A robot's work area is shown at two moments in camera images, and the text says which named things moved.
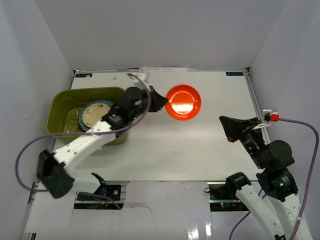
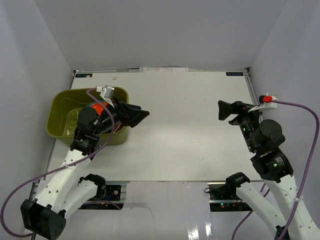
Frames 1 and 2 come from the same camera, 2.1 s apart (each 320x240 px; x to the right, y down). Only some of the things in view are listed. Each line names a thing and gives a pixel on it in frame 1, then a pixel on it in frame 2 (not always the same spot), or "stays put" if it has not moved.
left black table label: [83, 75] stays put
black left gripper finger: [157, 101] to [135, 117]
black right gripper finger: [232, 126] to [226, 109]
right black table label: [234, 73] stays put
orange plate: [184, 102] to [98, 107]
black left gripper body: [152, 99] to [122, 111]
